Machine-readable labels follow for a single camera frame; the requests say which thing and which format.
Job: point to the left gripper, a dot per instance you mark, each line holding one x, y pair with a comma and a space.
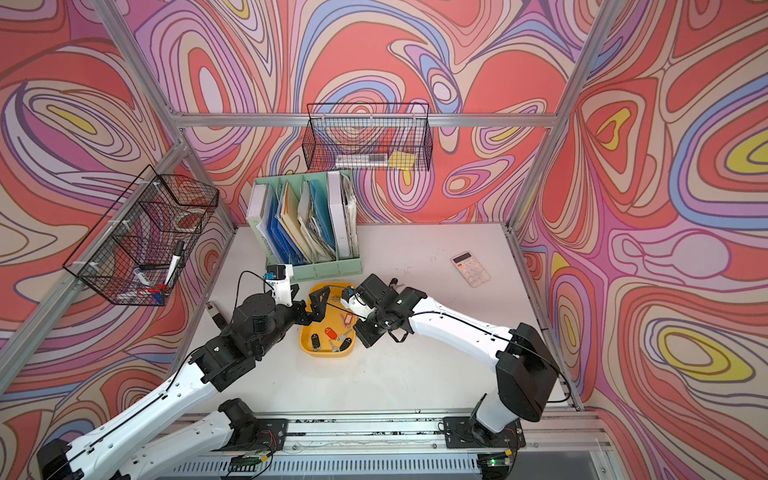
303, 316

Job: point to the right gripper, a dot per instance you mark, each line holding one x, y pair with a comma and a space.
363, 331

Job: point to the key with red window tag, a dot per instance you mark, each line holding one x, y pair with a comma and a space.
348, 321

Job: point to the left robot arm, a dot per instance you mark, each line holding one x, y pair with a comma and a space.
257, 325

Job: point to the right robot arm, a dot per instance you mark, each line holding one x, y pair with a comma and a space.
524, 367

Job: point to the yellow plastic storage tray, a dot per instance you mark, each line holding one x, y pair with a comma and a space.
334, 318

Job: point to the key with red solid tag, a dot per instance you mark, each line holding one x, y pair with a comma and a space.
331, 334

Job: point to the key with black tag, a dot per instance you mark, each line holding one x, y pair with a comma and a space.
315, 342
345, 344

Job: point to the green file organizer rack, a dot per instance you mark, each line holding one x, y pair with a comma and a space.
308, 221

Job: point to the pink calculator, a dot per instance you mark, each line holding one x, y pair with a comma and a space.
471, 269

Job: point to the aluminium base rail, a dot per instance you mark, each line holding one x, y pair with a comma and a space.
564, 445

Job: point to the black wire basket back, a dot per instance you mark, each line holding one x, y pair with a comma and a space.
368, 135

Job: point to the black wire basket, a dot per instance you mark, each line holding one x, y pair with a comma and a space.
368, 135
127, 267

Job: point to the black wire basket left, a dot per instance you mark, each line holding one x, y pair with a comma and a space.
127, 267

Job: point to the aluminium frame post right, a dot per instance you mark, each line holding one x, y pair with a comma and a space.
596, 39

